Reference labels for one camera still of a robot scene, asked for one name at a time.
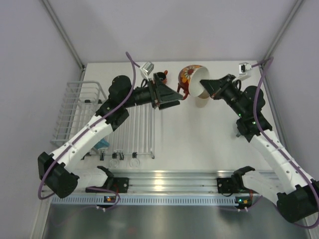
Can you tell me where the small brown patterned cup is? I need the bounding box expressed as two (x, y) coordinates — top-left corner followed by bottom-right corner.
(157, 70), (168, 84)

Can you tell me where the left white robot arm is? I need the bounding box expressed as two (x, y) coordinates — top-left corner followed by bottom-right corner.
(37, 74), (183, 200)

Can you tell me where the red floral white-inside cup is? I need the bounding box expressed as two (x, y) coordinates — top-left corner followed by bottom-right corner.
(177, 65), (210, 100)

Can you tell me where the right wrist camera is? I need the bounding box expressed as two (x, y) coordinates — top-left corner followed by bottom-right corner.
(237, 62), (252, 81)

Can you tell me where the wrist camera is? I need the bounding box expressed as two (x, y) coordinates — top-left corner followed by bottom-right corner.
(237, 62), (252, 81)
(139, 62), (154, 79)

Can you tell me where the aluminium rail frame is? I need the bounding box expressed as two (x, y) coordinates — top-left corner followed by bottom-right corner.
(42, 170), (312, 200)

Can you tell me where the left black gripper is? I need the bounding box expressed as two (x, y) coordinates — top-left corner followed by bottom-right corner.
(122, 73), (182, 110)

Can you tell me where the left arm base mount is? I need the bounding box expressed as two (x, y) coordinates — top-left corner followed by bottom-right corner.
(85, 166), (129, 193)

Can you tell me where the perforated cable duct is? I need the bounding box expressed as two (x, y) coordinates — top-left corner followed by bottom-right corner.
(51, 194), (241, 206)

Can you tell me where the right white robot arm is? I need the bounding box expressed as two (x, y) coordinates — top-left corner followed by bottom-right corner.
(200, 74), (319, 223)

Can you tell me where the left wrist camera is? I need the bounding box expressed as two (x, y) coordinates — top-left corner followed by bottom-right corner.
(139, 62), (154, 79)

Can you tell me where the beige handleless cup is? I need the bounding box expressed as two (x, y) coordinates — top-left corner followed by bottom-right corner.
(195, 91), (210, 108)

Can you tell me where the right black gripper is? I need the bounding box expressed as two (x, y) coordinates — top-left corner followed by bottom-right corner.
(201, 74), (247, 119)

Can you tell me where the white wire dish rack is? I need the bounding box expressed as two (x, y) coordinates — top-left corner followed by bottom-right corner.
(51, 80), (157, 168)

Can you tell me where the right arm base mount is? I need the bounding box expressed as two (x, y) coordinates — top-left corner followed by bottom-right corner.
(216, 166), (255, 196)

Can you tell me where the blue speckled mug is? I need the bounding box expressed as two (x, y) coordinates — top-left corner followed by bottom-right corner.
(91, 138), (110, 154)

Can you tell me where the grey glazed mug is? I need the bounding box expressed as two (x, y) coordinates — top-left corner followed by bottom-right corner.
(236, 130), (245, 137)

